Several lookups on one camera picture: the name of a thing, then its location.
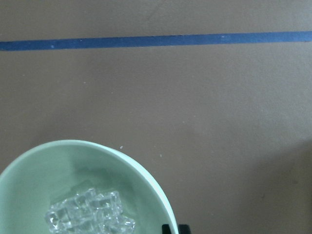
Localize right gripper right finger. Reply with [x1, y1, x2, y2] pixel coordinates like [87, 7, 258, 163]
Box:
[178, 224, 190, 234]

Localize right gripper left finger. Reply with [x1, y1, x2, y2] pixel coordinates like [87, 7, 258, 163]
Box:
[162, 224, 171, 234]

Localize mint green bowl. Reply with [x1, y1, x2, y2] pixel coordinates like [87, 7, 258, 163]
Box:
[0, 140, 178, 234]

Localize clear ice cubes pile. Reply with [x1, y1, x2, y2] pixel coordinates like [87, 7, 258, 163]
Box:
[44, 188, 136, 234]

